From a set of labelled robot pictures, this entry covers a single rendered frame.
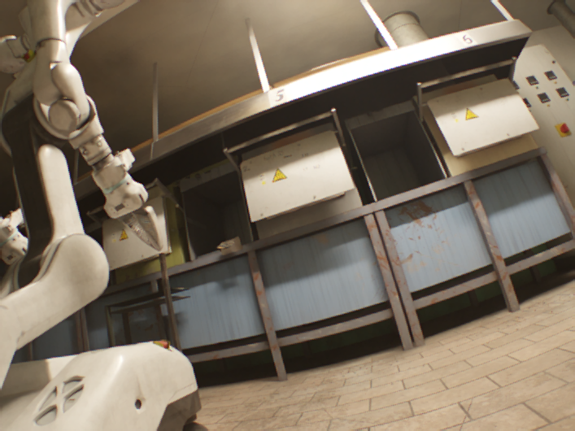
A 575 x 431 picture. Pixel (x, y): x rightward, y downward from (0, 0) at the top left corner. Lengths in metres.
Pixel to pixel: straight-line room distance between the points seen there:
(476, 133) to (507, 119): 0.25
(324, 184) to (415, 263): 0.69
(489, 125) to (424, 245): 0.82
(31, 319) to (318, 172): 1.50
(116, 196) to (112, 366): 0.35
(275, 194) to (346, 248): 0.51
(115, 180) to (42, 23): 0.36
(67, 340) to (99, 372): 2.56
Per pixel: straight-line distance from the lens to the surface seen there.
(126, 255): 2.30
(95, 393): 0.54
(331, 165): 1.76
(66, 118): 0.69
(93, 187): 2.46
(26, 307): 0.66
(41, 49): 0.76
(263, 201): 1.79
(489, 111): 2.05
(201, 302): 2.09
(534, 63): 3.42
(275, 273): 1.88
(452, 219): 1.89
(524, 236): 2.03
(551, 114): 3.12
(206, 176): 2.15
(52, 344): 3.31
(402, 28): 2.90
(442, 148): 1.97
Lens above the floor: 0.36
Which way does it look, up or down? 18 degrees up
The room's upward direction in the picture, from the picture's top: 16 degrees counter-clockwise
